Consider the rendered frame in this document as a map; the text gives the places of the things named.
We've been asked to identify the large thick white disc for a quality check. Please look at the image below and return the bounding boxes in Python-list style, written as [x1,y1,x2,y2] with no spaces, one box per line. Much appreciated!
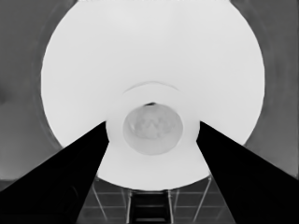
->
[40,0,266,191]

